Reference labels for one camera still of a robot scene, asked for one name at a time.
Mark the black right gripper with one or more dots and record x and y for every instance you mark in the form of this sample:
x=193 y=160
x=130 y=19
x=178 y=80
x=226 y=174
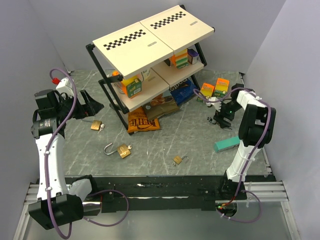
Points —
x=221 y=115

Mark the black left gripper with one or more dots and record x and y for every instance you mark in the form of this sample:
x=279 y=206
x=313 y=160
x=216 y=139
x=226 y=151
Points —
x=91 y=107

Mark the brass padlock with key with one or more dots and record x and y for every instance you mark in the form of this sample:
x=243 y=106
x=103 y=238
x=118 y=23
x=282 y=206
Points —
x=97 y=125

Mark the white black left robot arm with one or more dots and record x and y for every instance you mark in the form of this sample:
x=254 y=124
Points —
x=56 y=203

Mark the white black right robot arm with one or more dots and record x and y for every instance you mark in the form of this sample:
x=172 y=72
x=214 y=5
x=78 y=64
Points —
x=255 y=131

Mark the teal rectangular box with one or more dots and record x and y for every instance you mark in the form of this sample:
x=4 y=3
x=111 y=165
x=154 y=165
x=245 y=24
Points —
x=226 y=144

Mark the orange green box left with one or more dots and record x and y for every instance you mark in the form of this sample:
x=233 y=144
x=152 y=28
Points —
x=207 y=90

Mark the orange green box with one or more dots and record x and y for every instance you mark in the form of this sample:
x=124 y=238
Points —
x=207 y=90
x=221 y=88

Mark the orange green box right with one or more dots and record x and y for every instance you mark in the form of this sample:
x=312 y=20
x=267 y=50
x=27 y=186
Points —
x=221 y=88

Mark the orange bottle on shelf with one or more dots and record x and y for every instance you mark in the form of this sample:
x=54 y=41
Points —
x=119 y=79

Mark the green yellow box on shelf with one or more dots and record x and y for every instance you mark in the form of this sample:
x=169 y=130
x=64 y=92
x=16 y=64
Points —
x=131 y=86

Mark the blue snack bag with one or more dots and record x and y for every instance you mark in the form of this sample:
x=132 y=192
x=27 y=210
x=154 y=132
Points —
x=182 y=91

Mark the orange Kettle chips bag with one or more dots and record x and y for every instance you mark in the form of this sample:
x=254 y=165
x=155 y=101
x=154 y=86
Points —
x=138 y=122

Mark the brown chips bag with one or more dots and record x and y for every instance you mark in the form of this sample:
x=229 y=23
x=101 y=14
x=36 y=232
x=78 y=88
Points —
x=162 y=104

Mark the large open brass padlock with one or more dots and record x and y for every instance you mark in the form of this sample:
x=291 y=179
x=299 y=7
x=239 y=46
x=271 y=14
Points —
x=123 y=150

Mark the white carton on shelf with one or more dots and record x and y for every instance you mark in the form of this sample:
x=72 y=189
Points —
x=145 y=74

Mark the purple white small box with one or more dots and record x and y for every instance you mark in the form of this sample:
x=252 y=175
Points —
x=193 y=56

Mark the stacked sponges pack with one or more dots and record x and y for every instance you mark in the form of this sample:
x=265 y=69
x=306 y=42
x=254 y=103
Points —
x=180 y=60

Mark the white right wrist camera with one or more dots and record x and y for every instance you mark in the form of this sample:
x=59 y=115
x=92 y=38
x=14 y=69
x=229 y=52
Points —
x=214 y=102

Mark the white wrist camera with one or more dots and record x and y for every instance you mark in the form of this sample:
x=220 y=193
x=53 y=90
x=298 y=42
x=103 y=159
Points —
x=64 y=86
x=214 y=102

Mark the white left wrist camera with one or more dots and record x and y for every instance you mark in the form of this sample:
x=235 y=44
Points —
x=64 y=86

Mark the black frame cream shelf rack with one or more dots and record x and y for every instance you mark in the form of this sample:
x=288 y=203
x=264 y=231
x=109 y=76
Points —
x=148 y=43

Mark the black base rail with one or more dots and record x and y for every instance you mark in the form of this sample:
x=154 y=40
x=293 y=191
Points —
x=165 y=192

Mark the aluminium frame rail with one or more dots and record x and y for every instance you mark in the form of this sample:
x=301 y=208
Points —
x=31 y=195

